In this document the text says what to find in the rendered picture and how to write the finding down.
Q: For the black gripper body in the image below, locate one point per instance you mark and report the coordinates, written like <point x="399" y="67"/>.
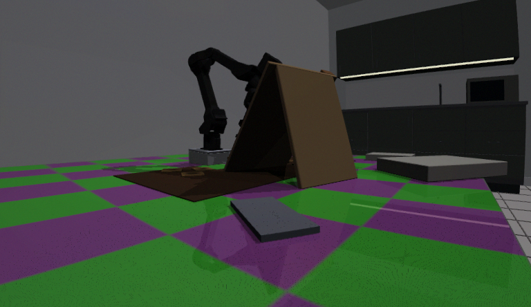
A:
<point x="249" y="95"/>

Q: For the brown a-frame board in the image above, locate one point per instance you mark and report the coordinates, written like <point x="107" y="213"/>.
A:
<point x="295" y="112"/>

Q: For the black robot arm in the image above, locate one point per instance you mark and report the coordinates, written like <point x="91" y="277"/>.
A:
<point x="214" y="117"/>

